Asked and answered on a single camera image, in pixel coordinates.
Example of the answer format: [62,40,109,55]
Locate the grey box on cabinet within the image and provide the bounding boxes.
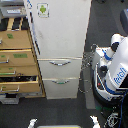
[0,6,26,17]

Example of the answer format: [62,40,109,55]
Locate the white right gripper tip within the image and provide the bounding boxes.
[90,116,101,128]

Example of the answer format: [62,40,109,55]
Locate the white fridge door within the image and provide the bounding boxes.
[24,0,91,59]

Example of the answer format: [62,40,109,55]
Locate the upper fridge drawer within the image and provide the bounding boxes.
[39,59,82,79]

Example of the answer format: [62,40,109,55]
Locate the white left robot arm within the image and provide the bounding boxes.
[28,119,38,128]

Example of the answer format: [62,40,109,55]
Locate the green android sticker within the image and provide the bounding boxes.
[37,3,49,18]

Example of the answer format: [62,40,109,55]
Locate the wooden drawer cabinet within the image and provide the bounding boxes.
[0,17,45,97]

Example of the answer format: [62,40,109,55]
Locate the coiled grey cable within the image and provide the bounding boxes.
[78,43,99,94]

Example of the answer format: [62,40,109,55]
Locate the white blue Fetch robot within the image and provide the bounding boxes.
[92,33,128,106]

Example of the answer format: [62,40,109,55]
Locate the white refrigerator body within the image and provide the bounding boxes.
[23,0,92,99]

